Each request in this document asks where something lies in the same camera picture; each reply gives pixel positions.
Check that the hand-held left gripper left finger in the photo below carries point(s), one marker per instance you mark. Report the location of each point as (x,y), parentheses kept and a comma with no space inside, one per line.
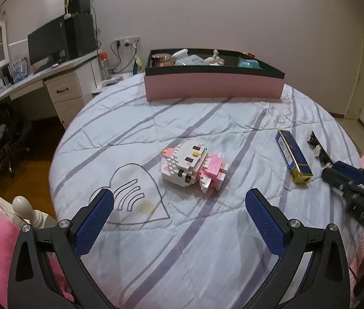
(95,222)

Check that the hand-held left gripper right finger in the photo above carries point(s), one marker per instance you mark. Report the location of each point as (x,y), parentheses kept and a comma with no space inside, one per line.
(265,222)

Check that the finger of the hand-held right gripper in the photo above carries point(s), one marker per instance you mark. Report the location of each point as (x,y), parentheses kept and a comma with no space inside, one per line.
(351,171)
(339,183)

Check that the white pink block cat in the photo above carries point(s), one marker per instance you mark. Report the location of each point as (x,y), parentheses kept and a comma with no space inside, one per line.
(188,164)

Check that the pink black storage box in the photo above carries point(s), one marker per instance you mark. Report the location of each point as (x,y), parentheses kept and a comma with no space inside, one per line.
(214,85)

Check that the teal plastic toy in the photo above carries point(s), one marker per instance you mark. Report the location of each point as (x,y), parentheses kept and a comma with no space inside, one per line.
(249,64)

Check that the pink jar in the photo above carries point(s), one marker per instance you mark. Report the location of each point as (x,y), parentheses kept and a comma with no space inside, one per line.
(161,59)

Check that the white angular ornament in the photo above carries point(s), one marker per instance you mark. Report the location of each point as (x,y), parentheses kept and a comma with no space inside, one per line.
(179,56)

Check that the blue gold box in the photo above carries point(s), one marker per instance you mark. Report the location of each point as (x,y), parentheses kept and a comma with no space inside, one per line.
(289,151)

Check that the white door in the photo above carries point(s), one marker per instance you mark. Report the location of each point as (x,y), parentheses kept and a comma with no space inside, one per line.
(354,87)

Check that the striped white quilt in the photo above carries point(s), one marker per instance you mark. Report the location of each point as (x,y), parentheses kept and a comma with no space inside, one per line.
(201,119)

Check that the black office chair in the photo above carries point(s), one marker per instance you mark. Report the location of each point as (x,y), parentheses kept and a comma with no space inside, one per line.
(5,135)

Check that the white desk with drawers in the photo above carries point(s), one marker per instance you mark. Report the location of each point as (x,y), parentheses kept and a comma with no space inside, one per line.
(66,99)

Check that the white nightstand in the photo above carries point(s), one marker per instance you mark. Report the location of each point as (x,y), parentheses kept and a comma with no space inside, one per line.
(101,89)

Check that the pink white packet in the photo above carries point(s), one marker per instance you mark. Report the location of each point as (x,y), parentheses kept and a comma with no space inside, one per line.
(112,79)

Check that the red-capped water bottle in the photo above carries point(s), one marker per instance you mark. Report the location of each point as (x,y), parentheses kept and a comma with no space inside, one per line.
(105,67)

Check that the colourful snack bag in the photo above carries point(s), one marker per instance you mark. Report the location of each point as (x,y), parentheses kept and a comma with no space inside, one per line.
(137,66)

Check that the black keyboard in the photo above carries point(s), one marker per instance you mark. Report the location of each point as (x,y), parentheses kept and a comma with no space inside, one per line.
(48,65)

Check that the blue white carton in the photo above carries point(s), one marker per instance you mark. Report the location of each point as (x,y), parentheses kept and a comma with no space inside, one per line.
(19,69)

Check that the black computer monitor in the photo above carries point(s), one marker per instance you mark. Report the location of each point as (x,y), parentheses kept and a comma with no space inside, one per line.
(47,41)

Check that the black computer tower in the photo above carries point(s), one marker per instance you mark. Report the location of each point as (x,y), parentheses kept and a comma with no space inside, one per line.
(80,35)

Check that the small cream ornament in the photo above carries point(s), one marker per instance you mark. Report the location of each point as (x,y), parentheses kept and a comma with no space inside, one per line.
(67,14)

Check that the black speaker box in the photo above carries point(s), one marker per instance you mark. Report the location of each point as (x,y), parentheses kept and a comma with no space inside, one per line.
(79,3)

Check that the white bed frame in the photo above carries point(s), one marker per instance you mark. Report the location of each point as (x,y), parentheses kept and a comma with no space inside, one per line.
(24,204)

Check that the white wall power outlet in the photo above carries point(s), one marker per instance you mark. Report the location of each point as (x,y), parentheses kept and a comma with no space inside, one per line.
(127,41)

